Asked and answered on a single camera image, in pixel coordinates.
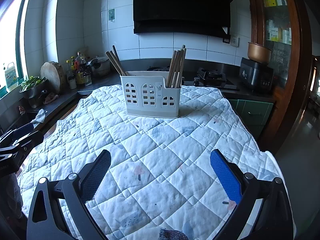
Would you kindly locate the wooden glass-door cabinet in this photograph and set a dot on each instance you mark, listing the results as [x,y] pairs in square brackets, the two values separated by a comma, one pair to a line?
[300,55]

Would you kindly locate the yellow-label jar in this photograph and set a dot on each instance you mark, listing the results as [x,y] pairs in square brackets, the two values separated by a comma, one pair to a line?
[80,78]

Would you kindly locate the white plastic utensil holder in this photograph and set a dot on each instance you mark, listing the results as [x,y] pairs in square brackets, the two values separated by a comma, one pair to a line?
[150,100]

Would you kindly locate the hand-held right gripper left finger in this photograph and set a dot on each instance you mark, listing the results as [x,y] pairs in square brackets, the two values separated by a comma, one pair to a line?
[96,173]

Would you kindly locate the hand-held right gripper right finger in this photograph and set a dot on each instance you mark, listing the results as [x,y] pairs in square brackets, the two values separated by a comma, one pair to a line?
[225,175]

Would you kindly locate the round wooden chopping block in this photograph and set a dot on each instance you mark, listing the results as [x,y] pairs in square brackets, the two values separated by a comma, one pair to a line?
[51,77]

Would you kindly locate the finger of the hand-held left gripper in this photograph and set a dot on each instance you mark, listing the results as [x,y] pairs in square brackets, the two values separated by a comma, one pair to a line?
[31,141]
[22,131]

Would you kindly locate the person's left forearm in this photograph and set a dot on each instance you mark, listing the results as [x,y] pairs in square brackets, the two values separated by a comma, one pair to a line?
[10,195]

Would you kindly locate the black range hood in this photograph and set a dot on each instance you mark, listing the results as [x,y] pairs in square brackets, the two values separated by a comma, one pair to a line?
[182,7]

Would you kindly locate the black rice cooker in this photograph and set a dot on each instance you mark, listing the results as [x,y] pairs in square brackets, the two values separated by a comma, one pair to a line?
[255,76]

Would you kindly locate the white rag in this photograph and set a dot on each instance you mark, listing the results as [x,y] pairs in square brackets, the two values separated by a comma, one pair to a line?
[39,116]

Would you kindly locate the glass shaker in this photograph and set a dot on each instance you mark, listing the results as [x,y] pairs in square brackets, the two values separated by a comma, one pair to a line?
[88,80]

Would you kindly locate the white green box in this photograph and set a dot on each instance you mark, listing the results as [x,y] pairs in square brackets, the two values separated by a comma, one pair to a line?
[274,34]

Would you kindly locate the white quilted blanket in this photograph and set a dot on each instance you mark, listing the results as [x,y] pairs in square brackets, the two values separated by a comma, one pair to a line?
[155,155]

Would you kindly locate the person's right forearm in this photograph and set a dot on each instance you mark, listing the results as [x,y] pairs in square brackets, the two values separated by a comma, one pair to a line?
[173,235]

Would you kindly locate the copper inner pot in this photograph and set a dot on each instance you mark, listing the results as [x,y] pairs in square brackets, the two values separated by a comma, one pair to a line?
[259,52]

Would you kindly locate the green wall hook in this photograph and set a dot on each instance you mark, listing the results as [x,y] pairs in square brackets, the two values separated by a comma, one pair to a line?
[111,13]

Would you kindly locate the green framed window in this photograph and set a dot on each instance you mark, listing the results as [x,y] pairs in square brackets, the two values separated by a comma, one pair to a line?
[21,30]

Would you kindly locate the green leafy vegetables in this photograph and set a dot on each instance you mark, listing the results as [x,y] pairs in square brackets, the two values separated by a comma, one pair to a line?
[33,82]

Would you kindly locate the white shaker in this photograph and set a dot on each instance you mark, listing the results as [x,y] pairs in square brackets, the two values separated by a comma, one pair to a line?
[72,83]

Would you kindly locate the yellow-cap clear bottle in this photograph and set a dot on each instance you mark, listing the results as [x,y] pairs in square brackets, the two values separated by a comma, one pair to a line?
[68,70]

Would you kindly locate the steel basin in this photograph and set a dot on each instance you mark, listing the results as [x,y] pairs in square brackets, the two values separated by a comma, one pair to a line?
[33,95]

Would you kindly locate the detergent jug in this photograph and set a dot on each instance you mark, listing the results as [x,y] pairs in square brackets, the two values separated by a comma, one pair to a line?
[10,78]

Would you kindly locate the pink rag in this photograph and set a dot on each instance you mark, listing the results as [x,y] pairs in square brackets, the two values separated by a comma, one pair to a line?
[50,98]

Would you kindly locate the metal pressure cooker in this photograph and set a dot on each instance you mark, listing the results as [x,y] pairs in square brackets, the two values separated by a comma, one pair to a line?
[101,67]

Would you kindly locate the white wall outlet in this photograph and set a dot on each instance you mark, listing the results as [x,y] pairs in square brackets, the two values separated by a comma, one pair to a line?
[234,41]

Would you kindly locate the dark sauce bottle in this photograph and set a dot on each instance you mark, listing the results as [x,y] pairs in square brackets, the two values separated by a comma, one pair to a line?
[80,66]

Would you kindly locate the green base cabinet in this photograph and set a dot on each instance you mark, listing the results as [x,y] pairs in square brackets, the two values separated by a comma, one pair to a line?
[252,116]

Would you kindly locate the set of wooden chopsticks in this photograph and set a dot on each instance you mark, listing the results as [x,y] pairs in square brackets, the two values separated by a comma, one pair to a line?
[176,65]

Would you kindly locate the black gas stove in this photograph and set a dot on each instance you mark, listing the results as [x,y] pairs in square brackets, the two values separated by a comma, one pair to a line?
[212,78]

